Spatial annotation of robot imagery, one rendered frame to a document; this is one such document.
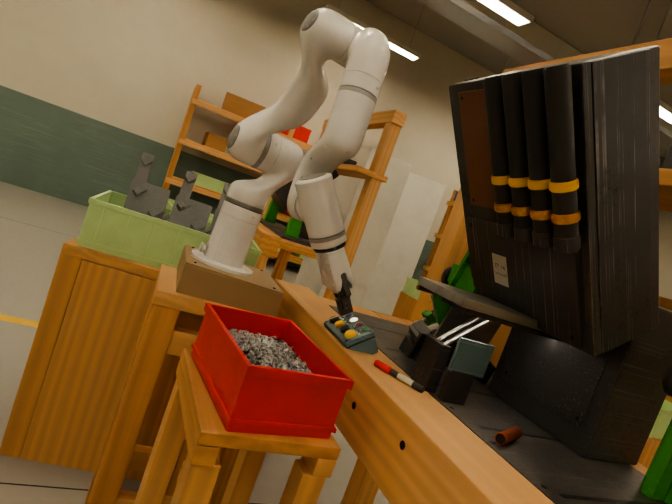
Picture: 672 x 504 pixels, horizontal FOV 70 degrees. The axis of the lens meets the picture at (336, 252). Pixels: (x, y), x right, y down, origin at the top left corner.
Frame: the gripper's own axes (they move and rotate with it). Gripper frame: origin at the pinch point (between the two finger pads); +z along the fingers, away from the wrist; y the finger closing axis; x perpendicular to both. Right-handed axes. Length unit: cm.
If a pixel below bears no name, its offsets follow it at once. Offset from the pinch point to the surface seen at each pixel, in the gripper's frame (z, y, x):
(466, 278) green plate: 2.6, 5.7, 30.7
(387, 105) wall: -5, -685, 380
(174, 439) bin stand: 14.9, 0.8, -45.3
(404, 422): 10.5, 32.9, -4.6
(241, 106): -59, -640, 121
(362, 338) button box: 9.0, 2.0, 1.8
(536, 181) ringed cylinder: -26, 37, 27
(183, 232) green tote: -13, -79, -28
